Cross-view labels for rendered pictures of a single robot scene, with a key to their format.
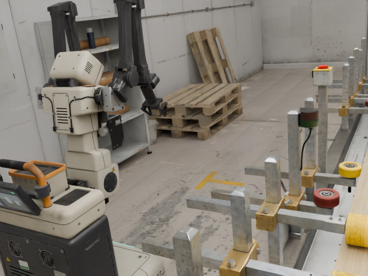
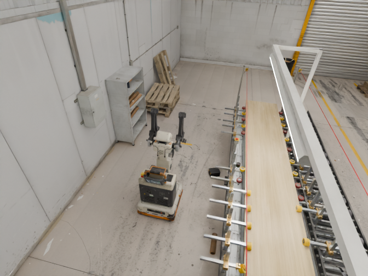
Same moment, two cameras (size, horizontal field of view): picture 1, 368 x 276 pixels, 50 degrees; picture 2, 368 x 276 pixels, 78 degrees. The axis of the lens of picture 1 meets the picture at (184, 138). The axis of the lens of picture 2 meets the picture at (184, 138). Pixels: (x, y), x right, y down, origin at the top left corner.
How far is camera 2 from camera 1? 223 cm
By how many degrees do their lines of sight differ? 25
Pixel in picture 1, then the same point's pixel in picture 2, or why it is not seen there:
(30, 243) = (156, 190)
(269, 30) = (184, 40)
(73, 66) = (166, 138)
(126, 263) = not seen: hidden behind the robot
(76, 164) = (161, 162)
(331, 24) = (214, 42)
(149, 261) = (179, 186)
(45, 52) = (110, 92)
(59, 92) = (161, 146)
